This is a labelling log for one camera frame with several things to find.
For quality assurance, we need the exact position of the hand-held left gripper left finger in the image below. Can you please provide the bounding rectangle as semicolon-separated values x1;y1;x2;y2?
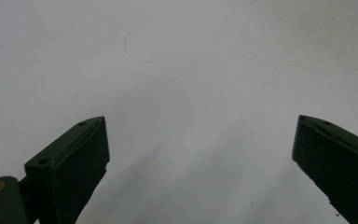
24;116;111;224

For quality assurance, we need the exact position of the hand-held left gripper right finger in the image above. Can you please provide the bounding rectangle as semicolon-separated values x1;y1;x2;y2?
292;114;358;224

